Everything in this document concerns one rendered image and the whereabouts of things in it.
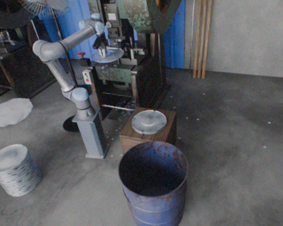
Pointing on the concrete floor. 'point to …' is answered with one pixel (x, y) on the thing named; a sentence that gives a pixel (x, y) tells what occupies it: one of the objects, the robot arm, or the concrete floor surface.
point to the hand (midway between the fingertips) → (103, 57)
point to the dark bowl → (68, 126)
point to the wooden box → (137, 137)
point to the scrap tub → (154, 183)
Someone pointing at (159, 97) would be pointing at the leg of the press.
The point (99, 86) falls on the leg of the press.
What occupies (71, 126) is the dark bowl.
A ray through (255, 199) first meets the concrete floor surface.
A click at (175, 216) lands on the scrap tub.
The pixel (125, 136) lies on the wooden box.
